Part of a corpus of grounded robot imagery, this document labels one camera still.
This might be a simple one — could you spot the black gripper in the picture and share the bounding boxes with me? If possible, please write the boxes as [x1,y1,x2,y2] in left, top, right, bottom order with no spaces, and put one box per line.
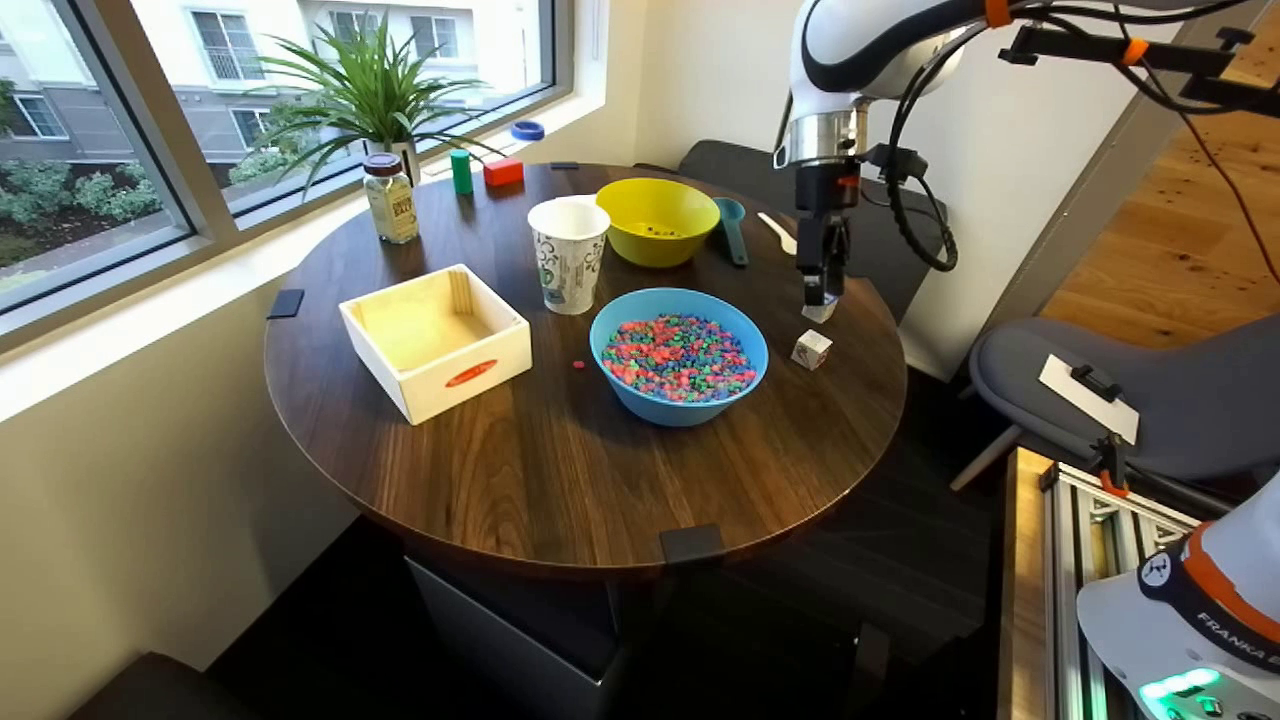
[791,162,859,318]

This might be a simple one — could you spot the white block red letter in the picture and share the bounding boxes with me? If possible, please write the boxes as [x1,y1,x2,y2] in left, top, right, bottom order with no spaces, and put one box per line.
[787,328,836,377]

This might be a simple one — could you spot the red wooden block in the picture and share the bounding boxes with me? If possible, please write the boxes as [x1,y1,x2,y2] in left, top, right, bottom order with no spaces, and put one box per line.
[480,155,529,197]

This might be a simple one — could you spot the white plastic spoon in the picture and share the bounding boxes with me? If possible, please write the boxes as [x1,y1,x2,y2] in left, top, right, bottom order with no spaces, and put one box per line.
[753,209,804,262]

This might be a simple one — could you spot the teal measuring scoop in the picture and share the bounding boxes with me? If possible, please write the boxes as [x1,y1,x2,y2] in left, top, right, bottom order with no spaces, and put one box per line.
[715,197,755,267]

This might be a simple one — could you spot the dark chair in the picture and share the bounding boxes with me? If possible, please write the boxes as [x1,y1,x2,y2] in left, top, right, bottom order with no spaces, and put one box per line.
[677,137,950,334]

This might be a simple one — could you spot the colourful candy pile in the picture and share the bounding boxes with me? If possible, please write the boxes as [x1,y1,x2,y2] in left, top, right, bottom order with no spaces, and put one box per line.
[601,314,759,410]

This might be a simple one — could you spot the yellow bowl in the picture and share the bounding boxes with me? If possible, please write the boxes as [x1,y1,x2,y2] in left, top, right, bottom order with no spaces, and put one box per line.
[593,175,722,272]

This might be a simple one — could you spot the blue bowl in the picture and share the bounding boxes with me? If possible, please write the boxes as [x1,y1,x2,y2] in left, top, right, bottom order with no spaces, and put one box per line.
[585,283,777,434]

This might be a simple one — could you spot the patterned paper cup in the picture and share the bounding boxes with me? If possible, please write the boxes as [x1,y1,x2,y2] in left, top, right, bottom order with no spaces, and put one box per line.
[522,194,616,320]

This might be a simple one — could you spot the white paper label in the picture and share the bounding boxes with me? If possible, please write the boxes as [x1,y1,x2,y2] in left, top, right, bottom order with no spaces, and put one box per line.
[1037,351,1144,449]

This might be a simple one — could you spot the grey fabric chair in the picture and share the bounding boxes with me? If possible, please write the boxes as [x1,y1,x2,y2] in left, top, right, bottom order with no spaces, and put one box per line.
[965,314,1280,488]

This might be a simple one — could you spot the white wooden box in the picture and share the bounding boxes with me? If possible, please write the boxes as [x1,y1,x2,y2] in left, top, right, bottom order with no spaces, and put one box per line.
[334,262,534,427]

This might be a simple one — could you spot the glass jar with label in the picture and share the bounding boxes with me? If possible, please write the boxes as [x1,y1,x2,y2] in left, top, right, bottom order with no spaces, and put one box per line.
[360,142,424,248]

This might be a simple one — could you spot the green potted plant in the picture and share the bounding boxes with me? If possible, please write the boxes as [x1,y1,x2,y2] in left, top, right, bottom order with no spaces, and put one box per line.
[252,11,492,186]

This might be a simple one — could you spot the white robot part orange band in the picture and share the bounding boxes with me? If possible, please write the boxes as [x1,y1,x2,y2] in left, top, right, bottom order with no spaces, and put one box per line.
[1070,474,1280,720]

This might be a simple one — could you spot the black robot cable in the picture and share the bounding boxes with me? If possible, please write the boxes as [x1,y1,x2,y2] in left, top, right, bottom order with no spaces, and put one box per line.
[880,54,965,275]

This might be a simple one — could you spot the aluminium profile rail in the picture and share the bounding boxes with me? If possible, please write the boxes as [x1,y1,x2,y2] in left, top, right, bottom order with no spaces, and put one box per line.
[996,445,1203,720]

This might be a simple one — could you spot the black camera mount boom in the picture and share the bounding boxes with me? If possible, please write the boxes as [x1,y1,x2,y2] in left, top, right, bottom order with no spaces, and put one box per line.
[996,15,1280,119]

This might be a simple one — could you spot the grey table pedestal cabinet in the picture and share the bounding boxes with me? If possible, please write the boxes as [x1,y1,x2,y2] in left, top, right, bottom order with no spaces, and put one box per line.
[396,547,636,720]

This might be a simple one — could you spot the window with grey frame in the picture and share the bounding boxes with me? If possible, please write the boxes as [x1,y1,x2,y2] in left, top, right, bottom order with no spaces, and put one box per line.
[0,0,566,343]

